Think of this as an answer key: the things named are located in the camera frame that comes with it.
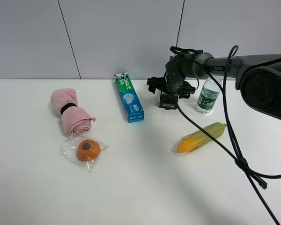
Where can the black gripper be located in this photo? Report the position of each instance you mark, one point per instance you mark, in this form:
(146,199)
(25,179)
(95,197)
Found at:
(175,75)

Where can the black rectangular battery box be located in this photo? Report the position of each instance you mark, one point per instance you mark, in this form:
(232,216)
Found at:
(167,102)

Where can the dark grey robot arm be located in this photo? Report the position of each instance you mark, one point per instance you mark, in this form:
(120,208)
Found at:
(258,77)

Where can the clear water bottle green label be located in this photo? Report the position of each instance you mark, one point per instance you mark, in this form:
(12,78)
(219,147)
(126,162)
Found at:
(208,95)

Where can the green blue toothpaste box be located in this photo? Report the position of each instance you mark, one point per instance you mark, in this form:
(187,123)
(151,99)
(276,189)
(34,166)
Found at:
(131,104)

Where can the yellow toy corn cob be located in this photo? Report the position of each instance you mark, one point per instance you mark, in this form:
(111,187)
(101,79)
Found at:
(198,139)

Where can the rolled pink towel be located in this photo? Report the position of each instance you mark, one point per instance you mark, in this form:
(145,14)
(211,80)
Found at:
(74,119)

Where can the orange fruit in plastic wrap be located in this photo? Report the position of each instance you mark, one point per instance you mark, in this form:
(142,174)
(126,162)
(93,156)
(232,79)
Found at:
(83,151)

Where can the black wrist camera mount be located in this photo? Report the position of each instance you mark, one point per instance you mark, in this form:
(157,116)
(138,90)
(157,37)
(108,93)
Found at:
(156,83)

